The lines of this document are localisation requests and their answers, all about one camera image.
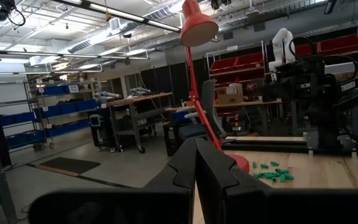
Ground hazard striped floor strip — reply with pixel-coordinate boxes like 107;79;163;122
25;163;135;189

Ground black floor mat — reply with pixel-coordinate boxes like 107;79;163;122
38;156;102;175

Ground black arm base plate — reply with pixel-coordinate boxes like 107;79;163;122
303;129;358;156

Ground long wooden table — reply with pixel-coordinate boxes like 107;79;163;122
165;98;284;138

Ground red desk lamp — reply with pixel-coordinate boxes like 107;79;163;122
180;0;250;174

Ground metal shelf rack blue bins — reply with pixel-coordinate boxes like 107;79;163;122
0;79;101;152

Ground hanging cable yellow plug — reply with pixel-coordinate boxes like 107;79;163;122
104;0;112;22

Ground black cart with tablet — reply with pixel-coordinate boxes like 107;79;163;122
87;107;117;153

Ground cardboard box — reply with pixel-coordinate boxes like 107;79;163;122
216;83;245;105

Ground red storage bin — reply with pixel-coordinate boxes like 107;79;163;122
294;42;319;57
209;56;238;75
236;52;265;71
316;33;358;56

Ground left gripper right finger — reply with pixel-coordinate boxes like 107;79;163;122
195;138;275;224

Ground wooden top workbench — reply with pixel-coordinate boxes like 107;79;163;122
106;91;174;154

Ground black aluminium table frame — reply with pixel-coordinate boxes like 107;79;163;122
221;136;358;157

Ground black overhead rig beam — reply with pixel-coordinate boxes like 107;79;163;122
53;0;182;33

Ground silver ceiling duct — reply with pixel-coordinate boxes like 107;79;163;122
67;1;186;54

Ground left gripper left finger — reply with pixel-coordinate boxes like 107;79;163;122
141;138;198;224

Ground metal shelf rack red bins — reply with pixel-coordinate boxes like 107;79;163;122
206;19;358;91

